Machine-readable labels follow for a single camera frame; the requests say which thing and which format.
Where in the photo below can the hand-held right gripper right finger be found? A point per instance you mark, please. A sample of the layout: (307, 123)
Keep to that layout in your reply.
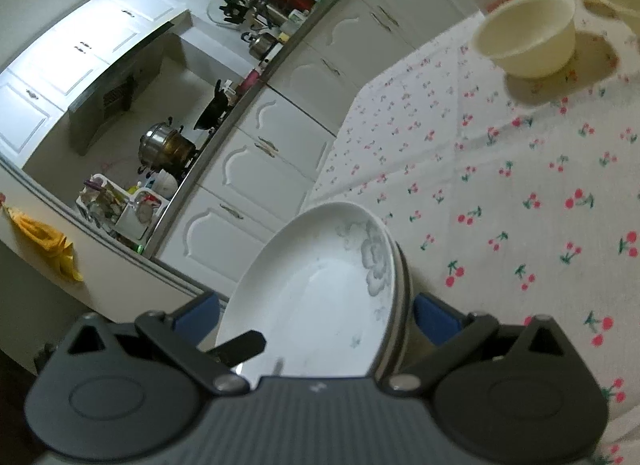
(437, 320)

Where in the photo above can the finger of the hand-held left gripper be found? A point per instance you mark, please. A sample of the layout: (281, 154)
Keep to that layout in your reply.
(242, 347)

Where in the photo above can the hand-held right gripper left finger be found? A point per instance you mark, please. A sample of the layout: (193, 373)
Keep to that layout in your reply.
(197, 317)

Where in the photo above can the green floral plate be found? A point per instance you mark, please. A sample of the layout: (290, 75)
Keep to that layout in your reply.
(404, 295)

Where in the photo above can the white plate with grey flower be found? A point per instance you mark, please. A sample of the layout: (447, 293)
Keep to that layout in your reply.
(310, 295)

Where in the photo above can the white utensil drainer rack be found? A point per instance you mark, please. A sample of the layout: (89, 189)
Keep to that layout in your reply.
(125, 210)

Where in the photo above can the white base cabinets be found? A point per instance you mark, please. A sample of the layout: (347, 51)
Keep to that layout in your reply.
(260, 165)

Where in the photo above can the yellow cloth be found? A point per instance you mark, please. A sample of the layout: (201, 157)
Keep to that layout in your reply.
(45, 240)

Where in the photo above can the steel steamer pot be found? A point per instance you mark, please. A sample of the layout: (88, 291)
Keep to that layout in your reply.
(162, 145)

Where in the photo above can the black wok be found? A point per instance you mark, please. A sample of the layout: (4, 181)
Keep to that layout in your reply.
(210, 112)

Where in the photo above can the grey kitchen countertop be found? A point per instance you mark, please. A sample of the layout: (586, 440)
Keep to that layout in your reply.
(235, 110)

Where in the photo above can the pink bowl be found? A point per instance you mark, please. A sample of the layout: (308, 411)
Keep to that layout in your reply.
(251, 80)

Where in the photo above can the steel range hood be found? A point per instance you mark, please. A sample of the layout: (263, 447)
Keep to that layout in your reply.
(125, 80)

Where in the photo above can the steel kettle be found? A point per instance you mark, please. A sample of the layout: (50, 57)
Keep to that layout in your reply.
(260, 45)

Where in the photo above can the white wall cabinets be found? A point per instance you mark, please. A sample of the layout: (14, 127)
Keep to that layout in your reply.
(65, 65)

